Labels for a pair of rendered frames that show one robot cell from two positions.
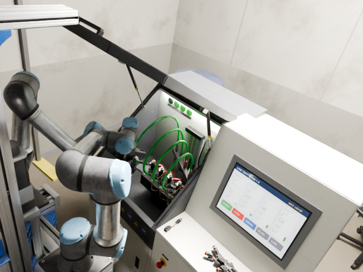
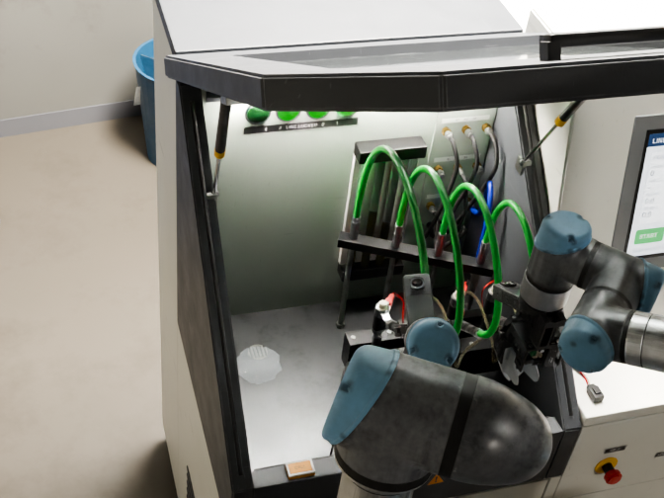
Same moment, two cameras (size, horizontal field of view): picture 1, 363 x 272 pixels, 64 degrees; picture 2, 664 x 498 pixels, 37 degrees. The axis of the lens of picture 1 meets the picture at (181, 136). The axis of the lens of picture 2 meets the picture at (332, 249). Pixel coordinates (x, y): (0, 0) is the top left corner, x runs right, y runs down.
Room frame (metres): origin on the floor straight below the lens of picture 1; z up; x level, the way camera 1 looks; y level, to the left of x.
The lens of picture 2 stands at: (0.89, 1.41, 2.48)
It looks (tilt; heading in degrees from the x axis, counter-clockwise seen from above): 42 degrees down; 299
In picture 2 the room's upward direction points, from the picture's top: 8 degrees clockwise
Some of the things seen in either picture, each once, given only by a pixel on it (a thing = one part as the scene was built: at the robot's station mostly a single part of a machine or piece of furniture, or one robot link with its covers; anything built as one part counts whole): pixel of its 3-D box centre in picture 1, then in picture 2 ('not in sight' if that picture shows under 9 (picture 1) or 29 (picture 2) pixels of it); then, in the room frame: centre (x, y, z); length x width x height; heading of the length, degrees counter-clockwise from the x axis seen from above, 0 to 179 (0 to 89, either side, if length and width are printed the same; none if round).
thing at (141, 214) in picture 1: (120, 202); (405, 474); (1.29, 0.29, 0.87); 0.62 x 0.04 x 0.16; 51
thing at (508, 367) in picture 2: not in sight; (512, 370); (1.17, 0.26, 1.24); 0.06 x 0.03 x 0.09; 141
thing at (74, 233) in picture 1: (76, 237); not in sight; (0.75, 0.34, 1.20); 0.13 x 0.12 x 0.14; 95
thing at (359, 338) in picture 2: (162, 194); (424, 362); (1.40, 0.05, 0.91); 0.34 x 0.10 x 0.15; 51
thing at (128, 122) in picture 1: (129, 129); (560, 251); (1.16, 0.25, 1.51); 0.09 x 0.08 x 0.11; 5
